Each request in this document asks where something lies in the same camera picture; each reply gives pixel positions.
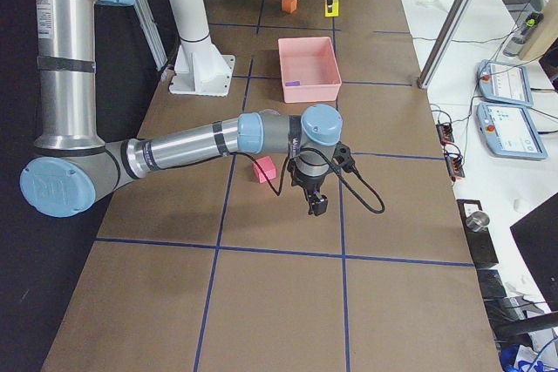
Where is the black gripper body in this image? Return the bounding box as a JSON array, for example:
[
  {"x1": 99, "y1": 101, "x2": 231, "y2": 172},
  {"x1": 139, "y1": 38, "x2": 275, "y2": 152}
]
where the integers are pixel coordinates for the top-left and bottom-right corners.
[{"x1": 289, "y1": 162, "x2": 332, "y2": 198}]

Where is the yellow foam cube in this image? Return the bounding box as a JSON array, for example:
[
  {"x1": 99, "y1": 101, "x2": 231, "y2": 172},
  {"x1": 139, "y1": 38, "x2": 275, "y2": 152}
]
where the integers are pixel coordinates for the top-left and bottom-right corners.
[{"x1": 324, "y1": 0, "x2": 339, "y2": 17}]

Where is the pink foam cube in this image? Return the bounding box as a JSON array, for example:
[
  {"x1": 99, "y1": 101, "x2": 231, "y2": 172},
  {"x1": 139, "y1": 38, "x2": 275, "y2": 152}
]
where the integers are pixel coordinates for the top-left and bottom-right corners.
[{"x1": 252, "y1": 156, "x2": 277, "y2": 184}]

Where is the pink plastic bin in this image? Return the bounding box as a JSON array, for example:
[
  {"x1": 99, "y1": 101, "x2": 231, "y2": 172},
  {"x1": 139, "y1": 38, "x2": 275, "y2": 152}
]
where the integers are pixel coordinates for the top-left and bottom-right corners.
[{"x1": 278, "y1": 37, "x2": 342, "y2": 104}]

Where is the orange foam cube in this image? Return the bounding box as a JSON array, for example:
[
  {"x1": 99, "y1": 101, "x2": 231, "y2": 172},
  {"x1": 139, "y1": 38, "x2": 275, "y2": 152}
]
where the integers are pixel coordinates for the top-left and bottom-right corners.
[{"x1": 281, "y1": 0, "x2": 298, "y2": 14}]

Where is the metal cylinder weight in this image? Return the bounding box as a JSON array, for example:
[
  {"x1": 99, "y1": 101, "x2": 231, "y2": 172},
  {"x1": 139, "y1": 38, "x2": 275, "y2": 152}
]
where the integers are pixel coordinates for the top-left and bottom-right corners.
[{"x1": 465, "y1": 211, "x2": 490, "y2": 233}]

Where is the far teach pendant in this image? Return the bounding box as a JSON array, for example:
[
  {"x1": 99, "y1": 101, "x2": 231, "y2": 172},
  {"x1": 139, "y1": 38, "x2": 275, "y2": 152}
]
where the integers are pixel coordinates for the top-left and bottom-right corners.
[{"x1": 477, "y1": 60, "x2": 534, "y2": 107}]

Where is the teach pendant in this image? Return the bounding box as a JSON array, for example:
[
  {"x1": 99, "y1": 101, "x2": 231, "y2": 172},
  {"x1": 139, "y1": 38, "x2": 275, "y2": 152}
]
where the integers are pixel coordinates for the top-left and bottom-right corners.
[
  {"x1": 477, "y1": 60, "x2": 534, "y2": 107},
  {"x1": 476, "y1": 102, "x2": 548, "y2": 161}
]

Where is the near teach pendant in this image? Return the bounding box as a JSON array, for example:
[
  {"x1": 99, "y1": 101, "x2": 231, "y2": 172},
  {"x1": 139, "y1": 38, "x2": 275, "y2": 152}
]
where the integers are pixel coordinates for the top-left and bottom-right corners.
[{"x1": 476, "y1": 102, "x2": 548, "y2": 161}]

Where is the black monitor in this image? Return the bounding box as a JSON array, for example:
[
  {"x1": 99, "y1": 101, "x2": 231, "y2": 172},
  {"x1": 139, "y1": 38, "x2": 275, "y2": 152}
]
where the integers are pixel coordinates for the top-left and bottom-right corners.
[{"x1": 511, "y1": 199, "x2": 557, "y2": 311}]

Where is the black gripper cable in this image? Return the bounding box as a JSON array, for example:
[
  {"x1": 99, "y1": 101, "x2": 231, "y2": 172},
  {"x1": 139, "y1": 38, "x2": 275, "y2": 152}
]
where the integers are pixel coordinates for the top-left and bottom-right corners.
[{"x1": 235, "y1": 147, "x2": 386, "y2": 215}]

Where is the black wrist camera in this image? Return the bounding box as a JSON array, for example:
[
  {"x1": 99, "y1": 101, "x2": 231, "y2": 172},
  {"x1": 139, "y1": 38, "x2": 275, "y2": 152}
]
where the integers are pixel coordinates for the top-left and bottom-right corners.
[{"x1": 333, "y1": 141, "x2": 357, "y2": 173}]

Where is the white mounting post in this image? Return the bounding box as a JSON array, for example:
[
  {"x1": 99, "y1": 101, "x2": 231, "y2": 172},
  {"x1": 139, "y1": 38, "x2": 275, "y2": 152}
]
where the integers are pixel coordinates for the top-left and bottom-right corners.
[{"x1": 169, "y1": 0, "x2": 235, "y2": 97}]

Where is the aluminium frame post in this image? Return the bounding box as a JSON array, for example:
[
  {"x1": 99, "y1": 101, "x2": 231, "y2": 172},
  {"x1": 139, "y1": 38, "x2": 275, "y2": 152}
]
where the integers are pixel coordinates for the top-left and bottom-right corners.
[{"x1": 417, "y1": 0, "x2": 472, "y2": 89}]

